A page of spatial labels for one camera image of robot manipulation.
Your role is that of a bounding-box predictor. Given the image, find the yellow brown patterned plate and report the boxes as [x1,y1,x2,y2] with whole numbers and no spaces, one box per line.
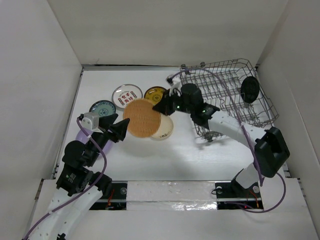
[144,86,166,105]

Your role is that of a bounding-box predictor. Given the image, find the glossy black plate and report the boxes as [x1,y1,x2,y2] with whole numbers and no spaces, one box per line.
[240,76,260,104]

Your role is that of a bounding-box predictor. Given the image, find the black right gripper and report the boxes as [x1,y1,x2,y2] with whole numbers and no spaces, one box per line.
[153,88,194,116]

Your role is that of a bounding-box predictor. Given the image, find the grey wire dish rack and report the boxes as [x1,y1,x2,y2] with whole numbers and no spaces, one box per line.
[179,58,279,128]

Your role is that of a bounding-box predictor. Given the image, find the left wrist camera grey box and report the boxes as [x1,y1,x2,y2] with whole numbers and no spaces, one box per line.
[80,112,103,133]

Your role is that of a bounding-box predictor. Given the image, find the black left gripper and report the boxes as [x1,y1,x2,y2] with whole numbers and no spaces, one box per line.
[86,112,129,166]

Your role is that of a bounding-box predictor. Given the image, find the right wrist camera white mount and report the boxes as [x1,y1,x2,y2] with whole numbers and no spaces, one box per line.
[166,74,181,97]

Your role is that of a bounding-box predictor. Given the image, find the lilac purple plate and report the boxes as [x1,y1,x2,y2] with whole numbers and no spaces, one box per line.
[75,129,113,161]

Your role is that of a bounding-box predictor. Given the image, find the blue green patterned plate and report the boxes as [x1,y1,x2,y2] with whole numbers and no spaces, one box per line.
[89,100,116,117]

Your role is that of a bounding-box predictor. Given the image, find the woven bamboo plate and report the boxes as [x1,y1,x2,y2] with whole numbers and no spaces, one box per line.
[123,98,161,138]

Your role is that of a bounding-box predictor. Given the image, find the metal base rail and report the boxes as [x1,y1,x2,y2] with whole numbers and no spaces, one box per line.
[91,180,264,211]

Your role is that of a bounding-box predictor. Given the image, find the white plate red characters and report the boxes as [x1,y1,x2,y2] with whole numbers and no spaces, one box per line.
[111,84,143,109]

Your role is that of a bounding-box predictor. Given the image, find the cream plate black brushstroke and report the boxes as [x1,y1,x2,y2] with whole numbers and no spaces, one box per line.
[151,113,174,140]

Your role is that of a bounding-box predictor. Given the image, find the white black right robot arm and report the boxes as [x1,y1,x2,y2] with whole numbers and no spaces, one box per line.
[153,83,290,197]

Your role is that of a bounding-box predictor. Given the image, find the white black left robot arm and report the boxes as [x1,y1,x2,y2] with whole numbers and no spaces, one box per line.
[24,112,130,240]

